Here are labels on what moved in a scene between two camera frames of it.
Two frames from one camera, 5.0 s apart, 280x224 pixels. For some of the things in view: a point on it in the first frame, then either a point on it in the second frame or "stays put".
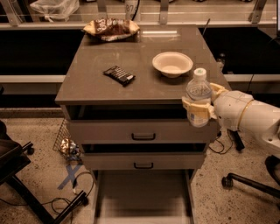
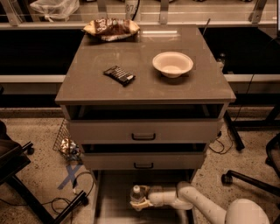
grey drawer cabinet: [122, 90] stays put
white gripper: [230, 107] -> [157, 197]
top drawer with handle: [140, 131] stays put
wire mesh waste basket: [66, 145] stays put
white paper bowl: [172, 64] stays put
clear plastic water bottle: [199, 95] -> [136, 195]
